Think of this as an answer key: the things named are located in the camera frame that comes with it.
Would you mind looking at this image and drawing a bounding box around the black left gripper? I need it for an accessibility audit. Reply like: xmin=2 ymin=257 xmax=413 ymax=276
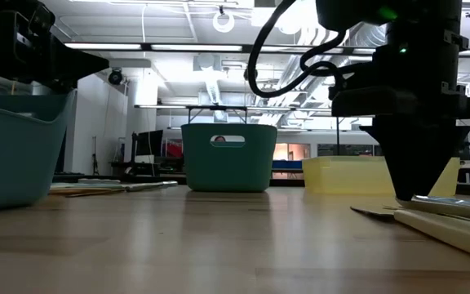
xmin=0 ymin=0 xmax=110 ymax=85

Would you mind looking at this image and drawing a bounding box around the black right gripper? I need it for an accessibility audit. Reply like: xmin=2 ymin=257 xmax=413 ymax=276
xmin=330 ymin=83 xmax=470 ymax=201

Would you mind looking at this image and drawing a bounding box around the iridescent table knife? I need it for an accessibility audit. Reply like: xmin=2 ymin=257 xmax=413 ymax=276
xmin=410 ymin=194 xmax=470 ymax=208

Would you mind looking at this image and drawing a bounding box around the cream-handled cutlery piece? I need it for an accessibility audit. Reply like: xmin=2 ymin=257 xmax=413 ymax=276
xmin=349 ymin=205 xmax=470 ymax=263
xmin=396 ymin=197 xmax=470 ymax=222

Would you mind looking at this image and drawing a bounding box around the iridescent cutlery piece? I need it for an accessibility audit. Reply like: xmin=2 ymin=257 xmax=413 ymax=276
xmin=78 ymin=177 xmax=122 ymax=185

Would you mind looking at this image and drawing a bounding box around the green-handled cutlery piece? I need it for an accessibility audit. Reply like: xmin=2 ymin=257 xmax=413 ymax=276
xmin=124 ymin=180 xmax=179 ymax=193
xmin=50 ymin=181 xmax=132 ymax=190

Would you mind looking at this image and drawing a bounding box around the ceiling light strip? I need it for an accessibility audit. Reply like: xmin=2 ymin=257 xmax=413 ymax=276
xmin=64 ymin=42 xmax=142 ymax=51
xmin=151 ymin=43 xmax=243 ymax=52

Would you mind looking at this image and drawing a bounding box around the yellow translucent plastic tray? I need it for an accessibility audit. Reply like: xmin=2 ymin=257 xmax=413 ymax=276
xmin=302 ymin=155 xmax=461 ymax=198

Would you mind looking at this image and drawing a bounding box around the thin black tripod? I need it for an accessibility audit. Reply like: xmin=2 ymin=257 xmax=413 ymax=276
xmin=91 ymin=136 xmax=100 ymax=176

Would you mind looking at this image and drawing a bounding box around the black computer monitor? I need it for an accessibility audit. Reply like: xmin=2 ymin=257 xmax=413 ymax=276
xmin=135 ymin=129 xmax=165 ymax=158

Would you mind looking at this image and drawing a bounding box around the dark background desk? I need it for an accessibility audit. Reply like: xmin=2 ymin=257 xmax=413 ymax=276
xmin=110 ymin=160 xmax=186 ymax=177

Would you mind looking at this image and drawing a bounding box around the red background panel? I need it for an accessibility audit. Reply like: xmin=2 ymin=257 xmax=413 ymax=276
xmin=163 ymin=138 xmax=184 ymax=158

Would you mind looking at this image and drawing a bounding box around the blue background table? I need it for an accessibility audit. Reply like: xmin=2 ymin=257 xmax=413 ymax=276
xmin=271 ymin=159 xmax=304 ymax=171

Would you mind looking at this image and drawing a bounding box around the black metal stand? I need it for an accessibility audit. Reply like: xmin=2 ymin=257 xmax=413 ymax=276
xmin=184 ymin=104 xmax=249 ymax=125

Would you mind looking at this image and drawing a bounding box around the black ceiling dome camera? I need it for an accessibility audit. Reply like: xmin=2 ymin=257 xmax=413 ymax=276
xmin=107 ymin=68 xmax=124 ymax=87

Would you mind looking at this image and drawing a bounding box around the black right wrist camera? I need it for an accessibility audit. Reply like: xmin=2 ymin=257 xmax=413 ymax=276
xmin=327 ymin=71 xmax=387 ymax=99

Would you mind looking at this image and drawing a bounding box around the blue-grey plastic handle bin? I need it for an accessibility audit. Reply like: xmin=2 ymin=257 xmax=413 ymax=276
xmin=0 ymin=88 xmax=78 ymax=213

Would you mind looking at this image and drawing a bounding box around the white hanging ring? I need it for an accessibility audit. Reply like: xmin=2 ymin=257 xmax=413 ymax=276
xmin=211 ymin=11 xmax=236 ymax=34

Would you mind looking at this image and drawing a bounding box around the black metal table frame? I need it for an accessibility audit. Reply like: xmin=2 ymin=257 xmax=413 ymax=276
xmin=53 ymin=173 xmax=305 ymax=188

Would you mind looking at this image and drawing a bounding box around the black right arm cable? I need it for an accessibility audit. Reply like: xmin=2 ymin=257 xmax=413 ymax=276
xmin=246 ymin=0 xmax=351 ymax=100

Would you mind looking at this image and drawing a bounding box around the green plastic handle bin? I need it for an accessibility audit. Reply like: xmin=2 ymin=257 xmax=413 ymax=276
xmin=180 ymin=122 xmax=279 ymax=193

